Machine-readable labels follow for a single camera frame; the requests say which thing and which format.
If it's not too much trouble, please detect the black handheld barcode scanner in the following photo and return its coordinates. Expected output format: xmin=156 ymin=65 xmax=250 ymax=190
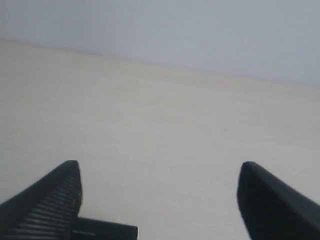
xmin=70 ymin=217 xmax=139 ymax=240

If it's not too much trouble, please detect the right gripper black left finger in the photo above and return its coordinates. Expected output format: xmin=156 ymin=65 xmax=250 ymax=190
xmin=0 ymin=160 xmax=83 ymax=240

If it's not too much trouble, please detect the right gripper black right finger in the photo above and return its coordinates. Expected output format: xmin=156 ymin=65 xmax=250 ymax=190
xmin=236 ymin=161 xmax=320 ymax=240

